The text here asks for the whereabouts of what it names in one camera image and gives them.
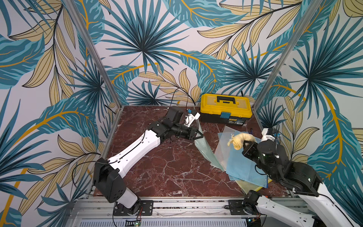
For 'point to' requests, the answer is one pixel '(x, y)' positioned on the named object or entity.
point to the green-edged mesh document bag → (203, 148)
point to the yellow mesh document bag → (246, 187)
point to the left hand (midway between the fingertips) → (203, 138)
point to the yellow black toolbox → (235, 109)
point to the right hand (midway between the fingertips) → (243, 142)
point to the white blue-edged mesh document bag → (221, 152)
